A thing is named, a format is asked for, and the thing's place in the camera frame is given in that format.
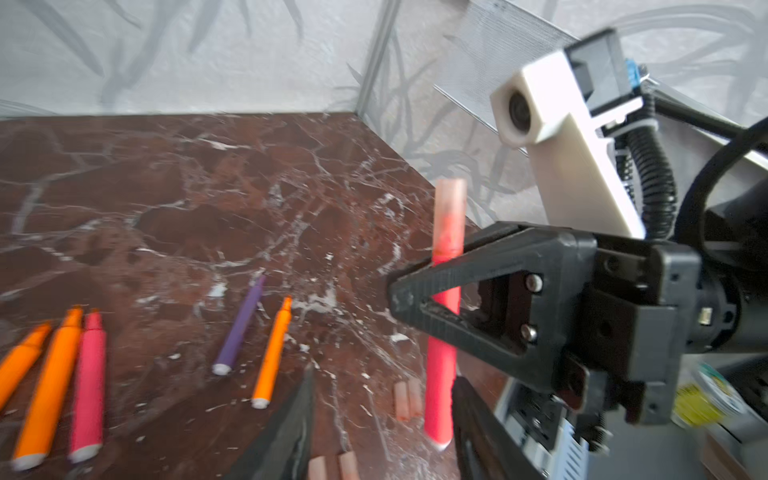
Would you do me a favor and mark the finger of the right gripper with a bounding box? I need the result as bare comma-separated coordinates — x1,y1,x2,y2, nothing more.
386,222,597,390

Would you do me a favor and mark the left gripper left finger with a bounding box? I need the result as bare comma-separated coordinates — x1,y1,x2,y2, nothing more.
223,365,315,480

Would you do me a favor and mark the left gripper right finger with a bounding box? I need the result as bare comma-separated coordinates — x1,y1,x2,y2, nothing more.
451,376,540,480

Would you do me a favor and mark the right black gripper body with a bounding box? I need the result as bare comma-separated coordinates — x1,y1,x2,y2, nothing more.
558,235,767,441

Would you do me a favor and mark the orange marker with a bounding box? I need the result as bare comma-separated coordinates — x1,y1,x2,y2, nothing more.
11,306,84,472
1,321,53,409
251,296,292,410

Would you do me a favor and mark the translucent pen cap six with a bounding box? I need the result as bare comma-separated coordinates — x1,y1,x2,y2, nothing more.
432,178,467,264

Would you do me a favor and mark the translucent pen cap five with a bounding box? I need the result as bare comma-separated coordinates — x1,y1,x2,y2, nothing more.
407,378,424,418

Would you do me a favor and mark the purple marker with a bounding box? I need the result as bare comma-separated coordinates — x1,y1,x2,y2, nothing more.
212,276,265,376

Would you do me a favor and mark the pink marker left group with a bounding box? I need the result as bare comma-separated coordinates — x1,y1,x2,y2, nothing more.
68,310,107,464

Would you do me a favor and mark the black corrugated cable right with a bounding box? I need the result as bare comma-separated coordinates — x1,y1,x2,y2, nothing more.
617,113,768,241

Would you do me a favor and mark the white wire mesh basket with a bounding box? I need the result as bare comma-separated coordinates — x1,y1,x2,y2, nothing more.
435,1,576,131

